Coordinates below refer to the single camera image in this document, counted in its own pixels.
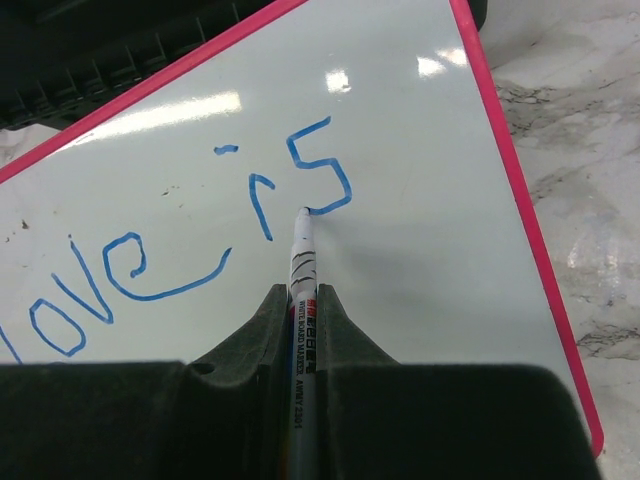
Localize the blue white marker pen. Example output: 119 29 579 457
285 208 318 479

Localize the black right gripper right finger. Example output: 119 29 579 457
318 284 600 479

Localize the black plastic toolbox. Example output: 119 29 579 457
1 0 267 130

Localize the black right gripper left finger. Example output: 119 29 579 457
1 284 287 479

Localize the pink framed whiteboard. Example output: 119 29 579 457
1 1 604 452

